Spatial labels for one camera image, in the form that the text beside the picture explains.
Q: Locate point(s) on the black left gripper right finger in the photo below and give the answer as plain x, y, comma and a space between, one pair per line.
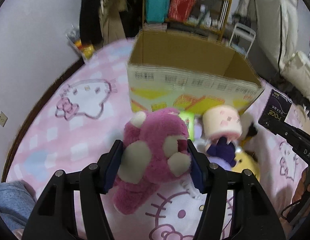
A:
253, 216

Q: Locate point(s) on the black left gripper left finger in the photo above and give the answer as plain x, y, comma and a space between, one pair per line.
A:
53, 216

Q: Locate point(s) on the black and white pompom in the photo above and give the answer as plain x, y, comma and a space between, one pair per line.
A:
248, 126

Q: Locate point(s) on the yellow dog plush toy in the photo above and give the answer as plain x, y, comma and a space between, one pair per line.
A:
245, 161

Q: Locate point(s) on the purple haired plush doll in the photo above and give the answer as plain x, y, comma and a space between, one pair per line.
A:
221, 149

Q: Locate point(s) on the pink bear plush toy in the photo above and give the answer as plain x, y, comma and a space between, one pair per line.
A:
155, 153

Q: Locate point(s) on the grey trouser leg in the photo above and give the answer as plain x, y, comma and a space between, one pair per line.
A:
16, 204

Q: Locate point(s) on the cream tote bag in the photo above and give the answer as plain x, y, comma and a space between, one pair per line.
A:
297, 72

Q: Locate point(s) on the pink Hello Kitty bedsheet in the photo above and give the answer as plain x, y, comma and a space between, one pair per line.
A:
88, 113

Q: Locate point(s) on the green tissue packet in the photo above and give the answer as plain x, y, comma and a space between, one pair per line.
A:
189, 120

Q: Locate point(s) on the white rolling cart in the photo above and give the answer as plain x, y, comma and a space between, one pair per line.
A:
242, 32

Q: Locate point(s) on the open cardboard box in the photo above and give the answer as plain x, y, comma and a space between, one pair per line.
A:
189, 73

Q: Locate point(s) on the cream folded mattress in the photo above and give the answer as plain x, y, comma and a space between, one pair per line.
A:
277, 29

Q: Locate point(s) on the wooden shelf unit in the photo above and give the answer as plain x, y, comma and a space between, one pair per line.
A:
207, 18

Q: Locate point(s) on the snack bags on floor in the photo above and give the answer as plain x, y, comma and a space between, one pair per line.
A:
87, 51

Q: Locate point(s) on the red gift bag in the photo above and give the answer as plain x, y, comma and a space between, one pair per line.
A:
180, 10

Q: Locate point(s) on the black hanging coat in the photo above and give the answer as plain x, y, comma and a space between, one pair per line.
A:
89, 25

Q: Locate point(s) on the beige hanging trousers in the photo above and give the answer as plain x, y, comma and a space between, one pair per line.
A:
110, 22

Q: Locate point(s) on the teal bag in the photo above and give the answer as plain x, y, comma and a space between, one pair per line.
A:
156, 10

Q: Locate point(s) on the wall power socket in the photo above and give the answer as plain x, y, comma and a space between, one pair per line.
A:
3, 119

